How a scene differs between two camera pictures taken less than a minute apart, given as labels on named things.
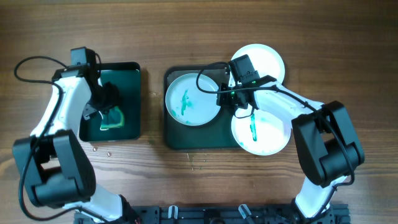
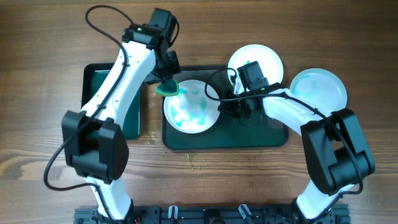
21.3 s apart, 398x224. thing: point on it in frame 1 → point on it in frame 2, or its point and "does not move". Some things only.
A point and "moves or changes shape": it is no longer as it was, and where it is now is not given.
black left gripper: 101,104 → 163,76
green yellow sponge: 113,118 moves or changes shape
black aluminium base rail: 224,214 does not move
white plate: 264,60 does not move
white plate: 262,134 → 321,88
